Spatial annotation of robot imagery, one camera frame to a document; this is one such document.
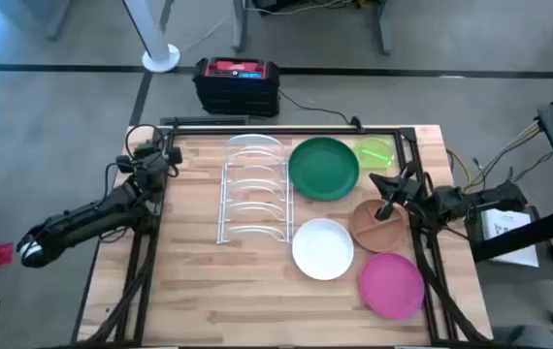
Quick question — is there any black diagonal stand bar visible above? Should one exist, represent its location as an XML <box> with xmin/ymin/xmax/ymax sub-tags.
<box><xmin>470</xmin><ymin>203</ymin><xmax>553</xmax><ymax>263</ymax></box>

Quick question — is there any white wire dish rack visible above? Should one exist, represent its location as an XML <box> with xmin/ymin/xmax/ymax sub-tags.
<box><xmin>215</xmin><ymin>133</ymin><xmax>295</xmax><ymax>246</ymax></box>

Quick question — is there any white plate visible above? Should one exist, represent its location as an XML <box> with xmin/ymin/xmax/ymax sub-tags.
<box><xmin>291</xmin><ymin>217</ymin><xmax>355</xmax><ymax>282</ymax></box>

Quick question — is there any black aluminium table frame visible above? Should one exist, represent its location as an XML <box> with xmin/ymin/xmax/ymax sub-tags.
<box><xmin>81</xmin><ymin>124</ymin><xmax>491</xmax><ymax>348</ymax></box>

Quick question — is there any black power cable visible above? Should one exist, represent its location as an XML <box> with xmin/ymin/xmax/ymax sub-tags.
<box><xmin>277</xmin><ymin>88</ymin><xmax>367</xmax><ymax>134</ymax></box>

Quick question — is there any dark green plate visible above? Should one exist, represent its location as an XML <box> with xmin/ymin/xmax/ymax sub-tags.
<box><xmin>288</xmin><ymin>136</ymin><xmax>361</xmax><ymax>203</ymax></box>

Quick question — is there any black and red toolbox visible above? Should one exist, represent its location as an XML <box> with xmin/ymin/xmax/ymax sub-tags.
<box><xmin>192</xmin><ymin>56</ymin><xmax>281</xmax><ymax>118</ymax></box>

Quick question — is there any clear green small plate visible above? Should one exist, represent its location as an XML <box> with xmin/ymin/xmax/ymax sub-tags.
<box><xmin>353</xmin><ymin>136</ymin><xmax>398</xmax><ymax>171</ymax></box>

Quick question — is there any white pole with round base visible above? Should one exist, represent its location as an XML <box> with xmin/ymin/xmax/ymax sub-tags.
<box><xmin>121</xmin><ymin>0</ymin><xmax>181</xmax><ymax>74</ymax></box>

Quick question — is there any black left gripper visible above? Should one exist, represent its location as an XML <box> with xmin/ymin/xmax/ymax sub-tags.
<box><xmin>133</xmin><ymin>143</ymin><xmax>183</xmax><ymax>193</ymax></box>

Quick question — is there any white paper manual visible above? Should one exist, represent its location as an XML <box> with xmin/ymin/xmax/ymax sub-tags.
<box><xmin>479</xmin><ymin>207</ymin><xmax>540</xmax><ymax>269</ymax></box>

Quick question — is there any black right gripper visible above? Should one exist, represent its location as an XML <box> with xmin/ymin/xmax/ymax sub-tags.
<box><xmin>368</xmin><ymin>173</ymin><xmax>436</xmax><ymax>221</ymax></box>

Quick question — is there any brown divided plate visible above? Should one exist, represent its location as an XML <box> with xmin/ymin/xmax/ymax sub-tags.
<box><xmin>347</xmin><ymin>198</ymin><xmax>407</xmax><ymax>254</ymax></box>

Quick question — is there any pink plate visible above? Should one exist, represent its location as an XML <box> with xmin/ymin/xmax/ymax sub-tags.
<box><xmin>357</xmin><ymin>251</ymin><xmax>426</xmax><ymax>320</ymax></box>

